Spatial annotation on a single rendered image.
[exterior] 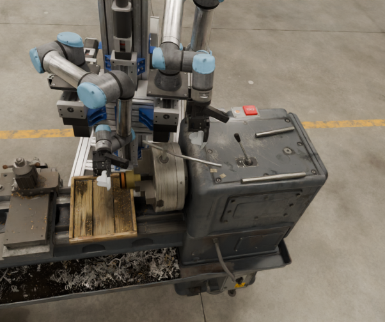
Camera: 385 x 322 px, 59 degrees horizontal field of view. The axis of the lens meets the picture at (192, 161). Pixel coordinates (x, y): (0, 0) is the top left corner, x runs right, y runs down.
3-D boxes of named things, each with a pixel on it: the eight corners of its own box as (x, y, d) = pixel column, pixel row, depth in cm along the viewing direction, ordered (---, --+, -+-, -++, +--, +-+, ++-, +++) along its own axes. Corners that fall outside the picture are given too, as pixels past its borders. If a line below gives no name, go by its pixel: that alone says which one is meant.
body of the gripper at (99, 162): (93, 178, 157) (93, 157, 164) (112, 177, 159) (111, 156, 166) (92, 168, 151) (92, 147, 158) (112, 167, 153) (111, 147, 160)
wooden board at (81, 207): (131, 176, 183) (131, 171, 179) (137, 237, 160) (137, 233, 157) (72, 181, 176) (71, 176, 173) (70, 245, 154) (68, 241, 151)
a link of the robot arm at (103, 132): (111, 133, 176) (110, 122, 169) (112, 151, 169) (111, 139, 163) (95, 134, 174) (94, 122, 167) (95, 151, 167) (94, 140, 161)
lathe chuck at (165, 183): (164, 165, 180) (169, 128, 153) (172, 220, 164) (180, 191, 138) (147, 166, 178) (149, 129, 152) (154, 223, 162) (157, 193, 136)
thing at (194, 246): (240, 225, 270) (272, 154, 204) (258, 285, 241) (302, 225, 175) (164, 234, 258) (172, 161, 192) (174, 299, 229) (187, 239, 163)
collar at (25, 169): (32, 160, 151) (31, 155, 148) (31, 174, 146) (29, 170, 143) (13, 161, 149) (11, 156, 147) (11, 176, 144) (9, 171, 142)
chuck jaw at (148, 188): (159, 178, 154) (163, 198, 145) (159, 186, 157) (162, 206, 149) (134, 180, 151) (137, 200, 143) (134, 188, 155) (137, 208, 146)
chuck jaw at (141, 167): (157, 169, 159) (156, 144, 156) (158, 172, 154) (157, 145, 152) (133, 171, 157) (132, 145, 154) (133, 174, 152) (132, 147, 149)
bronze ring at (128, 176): (139, 164, 155) (118, 165, 153) (141, 181, 149) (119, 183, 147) (139, 176, 162) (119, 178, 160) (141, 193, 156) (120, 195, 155)
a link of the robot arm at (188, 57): (183, 46, 129) (183, 54, 120) (213, 50, 130) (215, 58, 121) (181, 66, 133) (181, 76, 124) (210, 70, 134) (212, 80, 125)
